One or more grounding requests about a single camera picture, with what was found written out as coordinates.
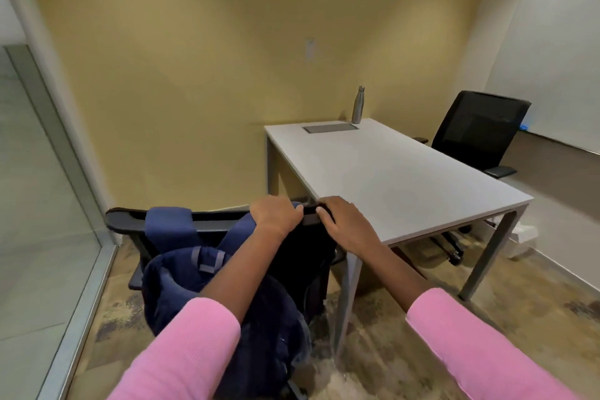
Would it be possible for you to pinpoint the person's left hand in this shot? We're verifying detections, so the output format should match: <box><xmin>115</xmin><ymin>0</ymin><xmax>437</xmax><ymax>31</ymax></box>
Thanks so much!
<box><xmin>249</xmin><ymin>195</ymin><xmax>305</xmax><ymax>241</ymax></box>

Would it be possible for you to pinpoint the person's right hand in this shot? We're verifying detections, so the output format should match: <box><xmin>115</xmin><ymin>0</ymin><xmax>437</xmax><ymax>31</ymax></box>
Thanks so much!
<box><xmin>316</xmin><ymin>196</ymin><xmax>383</xmax><ymax>256</ymax></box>

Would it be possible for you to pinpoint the navy blue backpack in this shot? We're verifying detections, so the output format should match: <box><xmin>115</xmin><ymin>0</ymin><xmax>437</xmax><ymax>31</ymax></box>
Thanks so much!
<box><xmin>142</xmin><ymin>201</ymin><xmax>313</xmax><ymax>400</ymax></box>

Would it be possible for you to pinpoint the person's left forearm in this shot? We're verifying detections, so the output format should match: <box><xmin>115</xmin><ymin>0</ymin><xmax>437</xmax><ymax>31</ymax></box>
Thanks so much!
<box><xmin>107</xmin><ymin>224</ymin><xmax>291</xmax><ymax>400</ymax></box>

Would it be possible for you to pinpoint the person's right forearm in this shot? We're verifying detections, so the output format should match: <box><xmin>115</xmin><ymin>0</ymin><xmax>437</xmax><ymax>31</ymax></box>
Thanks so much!
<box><xmin>347</xmin><ymin>241</ymin><xmax>583</xmax><ymax>400</ymax></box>

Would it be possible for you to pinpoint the white table with grey legs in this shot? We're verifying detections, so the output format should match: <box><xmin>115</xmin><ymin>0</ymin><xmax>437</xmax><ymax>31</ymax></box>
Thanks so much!
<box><xmin>264</xmin><ymin>118</ymin><xmax>535</xmax><ymax>364</ymax></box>

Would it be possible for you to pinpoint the grey table power panel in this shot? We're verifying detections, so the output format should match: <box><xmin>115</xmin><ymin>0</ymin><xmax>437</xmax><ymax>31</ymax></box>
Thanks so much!
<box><xmin>302</xmin><ymin>122</ymin><xmax>360</xmax><ymax>134</ymax></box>

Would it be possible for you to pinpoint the steel water bottle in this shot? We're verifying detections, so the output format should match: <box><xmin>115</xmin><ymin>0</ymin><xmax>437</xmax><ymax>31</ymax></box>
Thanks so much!
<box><xmin>352</xmin><ymin>86</ymin><xmax>366</xmax><ymax>125</ymax></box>

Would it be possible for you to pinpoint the black mesh office chair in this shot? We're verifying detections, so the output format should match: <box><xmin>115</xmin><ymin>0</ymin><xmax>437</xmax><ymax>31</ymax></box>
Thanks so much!
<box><xmin>412</xmin><ymin>90</ymin><xmax>533</xmax><ymax>267</ymax></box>

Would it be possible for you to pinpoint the white floor box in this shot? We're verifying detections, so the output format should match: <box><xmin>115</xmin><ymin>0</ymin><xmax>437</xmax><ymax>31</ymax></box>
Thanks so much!
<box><xmin>508</xmin><ymin>222</ymin><xmax>538</xmax><ymax>260</ymax></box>

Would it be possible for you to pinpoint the glass partition with metal frame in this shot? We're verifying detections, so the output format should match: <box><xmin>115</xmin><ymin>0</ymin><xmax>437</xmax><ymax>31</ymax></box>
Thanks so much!
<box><xmin>0</xmin><ymin>43</ymin><xmax>119</xmax><ymax>400</ymax></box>

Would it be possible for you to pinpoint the white wall whiteboard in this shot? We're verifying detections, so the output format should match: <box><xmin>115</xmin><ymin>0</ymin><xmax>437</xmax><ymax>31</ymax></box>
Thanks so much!
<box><xmin>485</xmin><ymin>0</ymin><xmax>600</xmax><ymax>156</ymax></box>

